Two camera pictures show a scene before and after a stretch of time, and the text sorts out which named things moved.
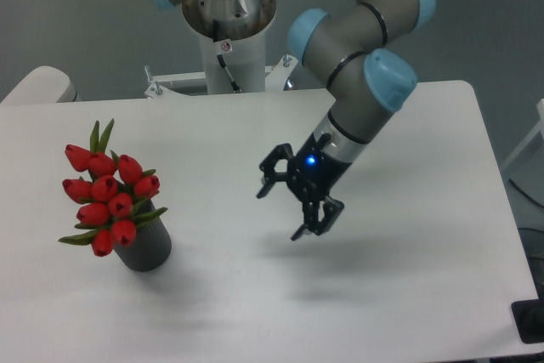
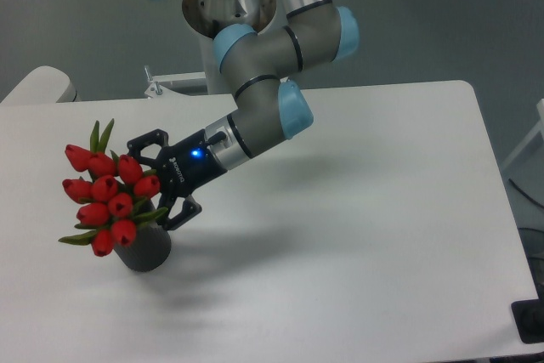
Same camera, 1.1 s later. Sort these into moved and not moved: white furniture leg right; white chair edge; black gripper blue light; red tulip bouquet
Moved: black gripper blue light
Not moved: red tulip bouquet; white chair edge; white furniture leg right
